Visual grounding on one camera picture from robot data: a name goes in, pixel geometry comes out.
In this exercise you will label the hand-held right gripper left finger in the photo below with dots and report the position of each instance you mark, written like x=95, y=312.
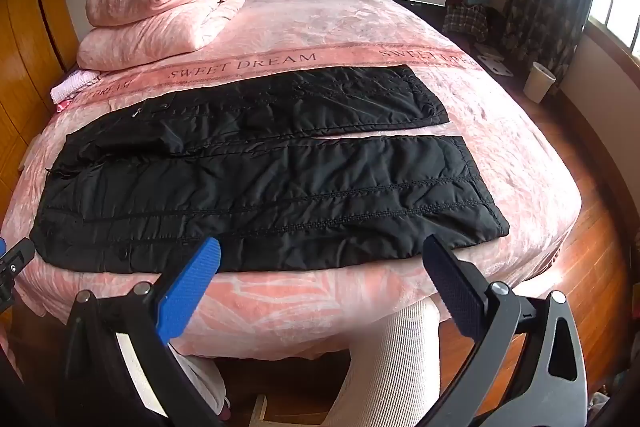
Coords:
x=192, y=294

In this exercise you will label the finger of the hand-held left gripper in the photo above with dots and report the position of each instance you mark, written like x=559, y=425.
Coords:
x=15, y=259

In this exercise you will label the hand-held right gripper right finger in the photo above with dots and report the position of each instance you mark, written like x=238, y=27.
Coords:
x=455, y=289

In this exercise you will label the black padded pants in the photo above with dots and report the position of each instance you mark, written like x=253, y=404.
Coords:
x=250, y=187

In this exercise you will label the pale pink garment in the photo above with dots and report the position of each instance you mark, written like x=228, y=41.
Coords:
x=205, y=382

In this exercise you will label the person's leg in white trousers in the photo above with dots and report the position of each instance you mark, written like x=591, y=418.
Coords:
x=385, y=367

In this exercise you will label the small wooden stool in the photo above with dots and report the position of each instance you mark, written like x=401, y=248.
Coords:
x=285, y=414

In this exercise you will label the small pink white towel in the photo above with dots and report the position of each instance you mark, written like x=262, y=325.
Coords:
x=72, y=86

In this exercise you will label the orange wooden wardrobe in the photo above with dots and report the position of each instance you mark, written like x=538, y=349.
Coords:
x=30, y=57

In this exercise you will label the white waste bin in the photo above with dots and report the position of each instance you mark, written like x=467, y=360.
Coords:
x=539, y=83

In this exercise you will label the white step stool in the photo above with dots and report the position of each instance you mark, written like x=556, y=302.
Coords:
x=495, y=63

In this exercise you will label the plaid cloth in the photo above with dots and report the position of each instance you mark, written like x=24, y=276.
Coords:
x=465, y=22

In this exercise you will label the pink printed bed blanket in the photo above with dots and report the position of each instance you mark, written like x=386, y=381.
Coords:
x=350, y=32

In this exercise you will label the folded pink quilt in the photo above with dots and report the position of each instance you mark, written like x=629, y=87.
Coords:
x=160, y=17

